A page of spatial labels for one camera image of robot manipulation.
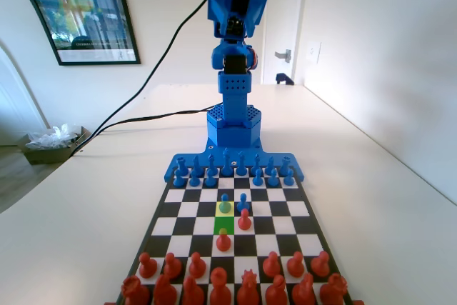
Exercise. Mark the blue pawn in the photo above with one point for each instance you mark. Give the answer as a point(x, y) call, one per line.
point(273, 180)
point(243, 205)
point(289, 180)
point(210, 180)
point(257, 180)
point(178, 180)
point(195, 180)
point(224, 206)

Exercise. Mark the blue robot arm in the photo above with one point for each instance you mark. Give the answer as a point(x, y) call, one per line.
point(233, 98)

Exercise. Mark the white door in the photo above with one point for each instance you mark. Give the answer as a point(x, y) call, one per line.
point(282, 15)

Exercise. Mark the small blue clamp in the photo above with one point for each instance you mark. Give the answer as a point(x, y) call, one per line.
point(283, 79)

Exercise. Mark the black framed poster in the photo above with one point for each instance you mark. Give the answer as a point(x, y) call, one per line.
point(93, 15)

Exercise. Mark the blue bishop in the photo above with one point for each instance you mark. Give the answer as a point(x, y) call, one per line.
point(256, 163)
point(211, 165)

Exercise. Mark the blue knight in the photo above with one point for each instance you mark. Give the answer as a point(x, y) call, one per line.
point(196, 165)
point(271, 163)

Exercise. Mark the blue queen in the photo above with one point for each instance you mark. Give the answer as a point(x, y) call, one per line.
point(241, 167)

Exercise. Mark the blue king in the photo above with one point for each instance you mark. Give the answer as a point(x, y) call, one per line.
point(226, 167)

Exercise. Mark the blue rook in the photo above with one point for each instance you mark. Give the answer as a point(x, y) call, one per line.
point(284, 165)
point(181, 167)

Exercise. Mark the red pawn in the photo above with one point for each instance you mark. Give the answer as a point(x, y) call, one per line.
point(295, 267)
point(147, 269)
point(197, 269)
point(243, 224)
point(320, 267)
point(173, 269)
point(271, 267)
point(223, 244)

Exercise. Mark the black and white chessboard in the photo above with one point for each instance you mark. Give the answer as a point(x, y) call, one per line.
point(278, 226)

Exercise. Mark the clear plastic bag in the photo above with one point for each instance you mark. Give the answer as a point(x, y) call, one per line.
point(53, 137)

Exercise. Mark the white arched panel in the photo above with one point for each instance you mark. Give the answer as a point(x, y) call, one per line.
point(18, 69)

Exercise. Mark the cardboard box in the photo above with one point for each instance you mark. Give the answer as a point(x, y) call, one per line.
point(46, 156)

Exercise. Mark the red king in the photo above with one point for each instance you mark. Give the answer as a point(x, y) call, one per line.
point(218, 290)

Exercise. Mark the red queen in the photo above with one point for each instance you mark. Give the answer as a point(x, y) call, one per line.
point(248, 292)

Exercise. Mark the red bishop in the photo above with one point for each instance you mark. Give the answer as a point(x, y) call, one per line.
point(193, 294)
point(276, 294)

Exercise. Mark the red knight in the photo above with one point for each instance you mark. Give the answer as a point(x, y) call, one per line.
point(164, 292)
point(304, 292)

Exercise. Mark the red rook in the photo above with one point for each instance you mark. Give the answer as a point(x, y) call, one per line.
point(135, 292)
point(333, 290)

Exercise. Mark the white wall switch plate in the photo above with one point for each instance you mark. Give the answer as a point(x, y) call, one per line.
point(314, 52)

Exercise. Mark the blue arm base plate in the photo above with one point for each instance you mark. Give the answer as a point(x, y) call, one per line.
point(170, 173)

